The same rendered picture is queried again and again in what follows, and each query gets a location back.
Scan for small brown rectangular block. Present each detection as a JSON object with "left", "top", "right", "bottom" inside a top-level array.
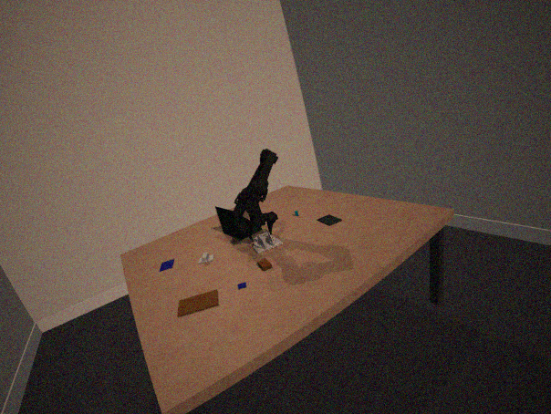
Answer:
[{"left": 257, "top": 258, "right": 273, "bottom": 271}]

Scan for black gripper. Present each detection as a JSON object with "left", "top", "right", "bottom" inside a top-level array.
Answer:
[{"left": 236, "top": 212, "right": 278, "bottom": 242}]

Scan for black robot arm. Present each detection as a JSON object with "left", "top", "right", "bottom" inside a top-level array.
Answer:
[{"left": 234, "top": 149, "right": 278, "bottom": 228}]

